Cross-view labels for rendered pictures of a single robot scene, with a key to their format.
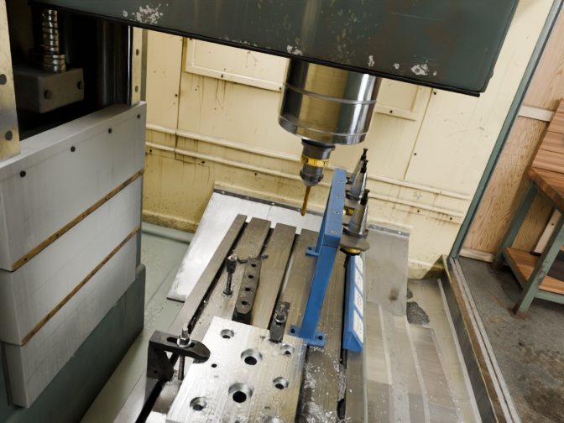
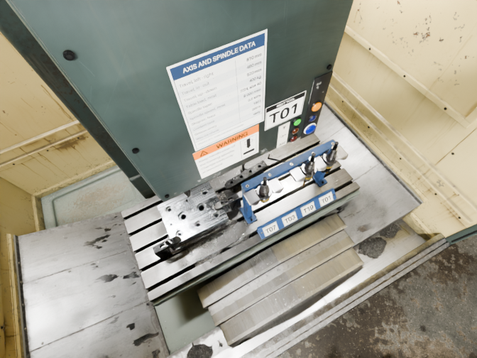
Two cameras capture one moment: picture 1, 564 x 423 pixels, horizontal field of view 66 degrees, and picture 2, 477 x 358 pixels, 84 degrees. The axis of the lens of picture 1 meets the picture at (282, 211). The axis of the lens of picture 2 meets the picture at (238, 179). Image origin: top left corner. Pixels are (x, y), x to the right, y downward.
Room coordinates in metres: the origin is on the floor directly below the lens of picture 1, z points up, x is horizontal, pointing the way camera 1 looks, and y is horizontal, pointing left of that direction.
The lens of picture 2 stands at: (0.65, -0.57, 2.20)
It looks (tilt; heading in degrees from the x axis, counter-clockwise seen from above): 61 degrees down; 64
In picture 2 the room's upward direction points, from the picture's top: 7 degrees counter-clockwise
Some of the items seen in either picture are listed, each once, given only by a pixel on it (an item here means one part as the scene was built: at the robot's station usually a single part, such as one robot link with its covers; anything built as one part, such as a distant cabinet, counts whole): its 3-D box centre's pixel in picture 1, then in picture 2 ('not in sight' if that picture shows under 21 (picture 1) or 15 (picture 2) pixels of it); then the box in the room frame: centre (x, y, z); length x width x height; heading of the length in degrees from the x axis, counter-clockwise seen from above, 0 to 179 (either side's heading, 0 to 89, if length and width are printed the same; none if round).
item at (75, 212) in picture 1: (85, 239); not in sight; (0.78, 0.40, 1.16); 0.48 x 0.05 x 0.51; 175
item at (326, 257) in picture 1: (317, 293); (247, 202); (0.90, -0.13, 1.05); 0.10 x 0.05 x 0.30; 85
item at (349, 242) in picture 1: (354, 242); (252, 197); (0.89, -0.18, 1.21); 0.07 x 0.05 x 0.01; 85
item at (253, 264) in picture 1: (248, 291); (245, 177); (1.00, 0.05, 0.93); 0.26 x 0.05 x 0.06; 0
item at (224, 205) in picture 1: (295, 276); (312, 177); (1.39, -0.10, 0.75); 0.89 x 0.70 x 0.26; 85
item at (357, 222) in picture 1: (359, 216); (264, 187); (0.95, -0.19, 1.26); 0.04 x 0.04 x 0.07
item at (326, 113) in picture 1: (328, 96); not in sight; (0.74, -0.04, 1.56); 0.16 x 0.16 x 0.12
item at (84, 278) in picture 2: not in sight; (105, 285); (0.08, 0.01, 0.75); 0.89 x 0.67 x 0.26; 85
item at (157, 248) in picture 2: not in sight; (168, 246); (0.48, -0.08, 0.97); 0.13 x 0.03 x 0.15; 175
